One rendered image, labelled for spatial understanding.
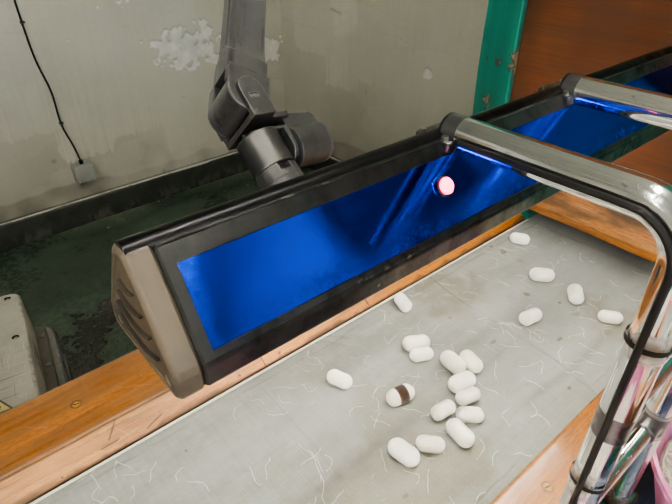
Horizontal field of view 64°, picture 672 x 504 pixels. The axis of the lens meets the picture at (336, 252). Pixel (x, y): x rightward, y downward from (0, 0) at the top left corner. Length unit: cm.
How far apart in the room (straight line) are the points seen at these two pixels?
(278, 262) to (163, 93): 239
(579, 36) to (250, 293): 78
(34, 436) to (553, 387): 59
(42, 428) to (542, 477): 52
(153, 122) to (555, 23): 202
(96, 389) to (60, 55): 192
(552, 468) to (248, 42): 62
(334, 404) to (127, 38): 211
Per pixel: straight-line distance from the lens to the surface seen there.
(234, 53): 74
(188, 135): 276
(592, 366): 77
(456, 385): 67
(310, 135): 72
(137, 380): 69
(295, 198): 29
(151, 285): 26
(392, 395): 64
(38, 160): 255
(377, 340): 74
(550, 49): 99
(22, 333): 132
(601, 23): 95
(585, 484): 44
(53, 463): 66
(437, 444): 61
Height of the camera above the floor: 124
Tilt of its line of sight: 34 degrees down
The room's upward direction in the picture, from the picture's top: straight up
